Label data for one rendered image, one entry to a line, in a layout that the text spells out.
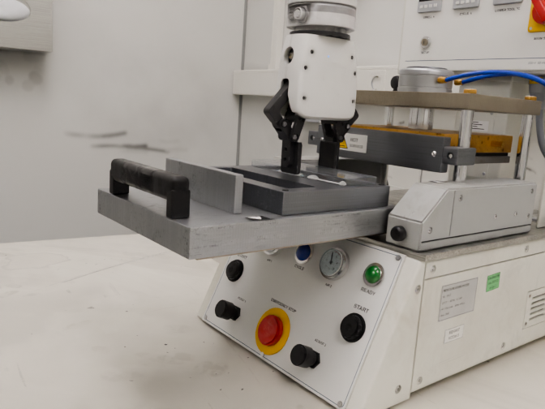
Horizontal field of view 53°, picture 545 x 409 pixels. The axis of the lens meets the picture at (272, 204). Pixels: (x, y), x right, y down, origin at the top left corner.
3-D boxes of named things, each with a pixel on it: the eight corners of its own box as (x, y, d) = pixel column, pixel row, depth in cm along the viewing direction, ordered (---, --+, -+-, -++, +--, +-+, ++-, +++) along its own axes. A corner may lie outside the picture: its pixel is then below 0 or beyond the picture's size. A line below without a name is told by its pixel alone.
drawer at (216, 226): (286, 204, 84) (289, 153, 83) (401, 237, 67) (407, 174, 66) (96, 219, 66) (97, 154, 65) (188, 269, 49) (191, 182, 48)
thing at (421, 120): (399, 148, 97) (405, 93, 96) (520, 164, 80) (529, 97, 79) (329, 148, 87) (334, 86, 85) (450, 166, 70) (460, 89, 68)
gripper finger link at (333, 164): (337, 121, 70) (333, 173, 72) (355, 122, 72) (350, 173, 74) (320, 119, 73) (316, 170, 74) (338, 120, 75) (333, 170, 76)
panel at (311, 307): (202, 319, 83) (251, 206, 85) (344, 413, 60) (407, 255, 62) (192, 316, 82) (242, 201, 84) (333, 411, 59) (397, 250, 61)
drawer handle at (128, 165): (125, 191, 64) (126, 157, 63) (190, 217, 52) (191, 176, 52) (109, 192, 63) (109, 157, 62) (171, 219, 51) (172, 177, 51)
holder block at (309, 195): (283, 181, 82) (285, 164, 81) (388, 205, 66) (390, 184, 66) (185, 185, 72) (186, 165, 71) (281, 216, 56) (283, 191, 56)
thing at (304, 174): (249, 174, 77) (250, 159, 76) (280, 174, 80) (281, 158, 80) (344, 198, 63) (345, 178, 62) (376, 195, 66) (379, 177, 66)
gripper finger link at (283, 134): (284, 118, 65) (281, 175, 66) (305, 120, 67) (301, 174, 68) (268, 117, 67) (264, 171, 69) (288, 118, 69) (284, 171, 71)
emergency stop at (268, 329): (260, 340, 74) (272, 312, 74) (279, 352, 71) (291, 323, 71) (252, 337, 73) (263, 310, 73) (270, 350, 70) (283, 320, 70)
